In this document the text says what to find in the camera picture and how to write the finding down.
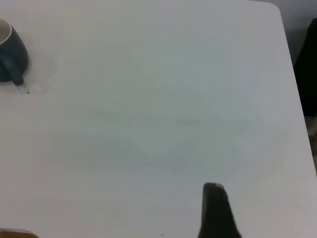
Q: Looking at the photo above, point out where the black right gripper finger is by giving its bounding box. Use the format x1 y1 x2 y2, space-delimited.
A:
197 182 242 238

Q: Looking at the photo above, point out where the dark grey ceramic mug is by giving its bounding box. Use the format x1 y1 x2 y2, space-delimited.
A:
0 18 29 86

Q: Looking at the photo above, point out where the black background object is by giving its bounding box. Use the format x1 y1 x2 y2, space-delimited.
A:
293 17 317 117

